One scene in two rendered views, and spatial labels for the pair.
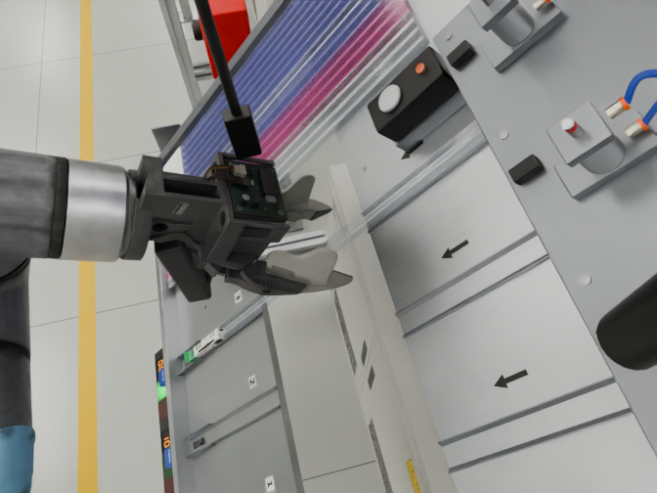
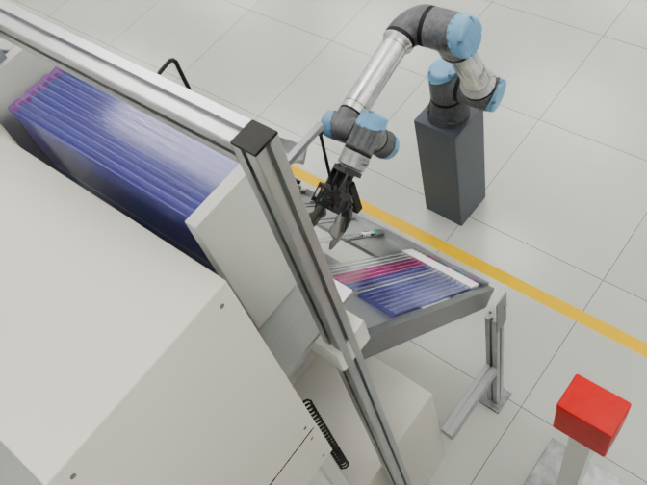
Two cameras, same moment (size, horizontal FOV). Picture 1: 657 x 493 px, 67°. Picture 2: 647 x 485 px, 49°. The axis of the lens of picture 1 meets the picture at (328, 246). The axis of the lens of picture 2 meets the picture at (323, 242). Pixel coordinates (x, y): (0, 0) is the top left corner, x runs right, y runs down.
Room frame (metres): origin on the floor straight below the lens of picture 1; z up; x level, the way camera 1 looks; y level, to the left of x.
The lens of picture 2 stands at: (1.27, -0.38, 2.47)
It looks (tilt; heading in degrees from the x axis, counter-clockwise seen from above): 55 degrees down; 159
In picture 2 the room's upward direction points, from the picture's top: 20 degrees counter-clockwise
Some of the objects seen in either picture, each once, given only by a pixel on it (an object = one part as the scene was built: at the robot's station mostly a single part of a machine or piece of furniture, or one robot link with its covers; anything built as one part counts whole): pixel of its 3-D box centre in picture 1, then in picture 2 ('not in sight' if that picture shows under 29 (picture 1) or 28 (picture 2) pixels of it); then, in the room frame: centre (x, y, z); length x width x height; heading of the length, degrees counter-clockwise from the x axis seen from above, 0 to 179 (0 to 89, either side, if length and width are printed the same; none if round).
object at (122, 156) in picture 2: not in sight; (149, 182); (0.30, -0.29, 1.52); 0.51 x 0.13 x 0.27; 14
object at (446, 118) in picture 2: not in sight; (447, 103); (-0.12, 0.78, 0.60); 0.15 x 0.15 x 0.10
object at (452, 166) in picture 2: not in sight; (452, 161); (-0.12, 0.78, 0.27); 0.18 x 0.18 x 0.55; 12
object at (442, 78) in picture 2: not in sight; (447, 80); (-0.11, 0.78, 0.72); 0.13 x 0.12 x 0.14; 18
